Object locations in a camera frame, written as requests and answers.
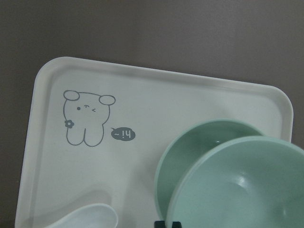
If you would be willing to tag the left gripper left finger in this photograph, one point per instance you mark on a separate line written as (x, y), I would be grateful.
(160, 224)

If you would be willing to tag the green bowl on tray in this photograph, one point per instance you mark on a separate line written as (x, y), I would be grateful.
(187, 148)

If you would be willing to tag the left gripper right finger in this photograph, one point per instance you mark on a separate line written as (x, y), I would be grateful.
(176, 224)

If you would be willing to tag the green bowl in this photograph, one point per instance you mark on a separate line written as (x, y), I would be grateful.
(187, 148)
(250, 182)

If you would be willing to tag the cream bunny serving tray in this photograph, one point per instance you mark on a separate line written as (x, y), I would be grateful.
(97, 131)

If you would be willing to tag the white ceramic soup spoon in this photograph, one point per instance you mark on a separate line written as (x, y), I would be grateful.
(98, 215)

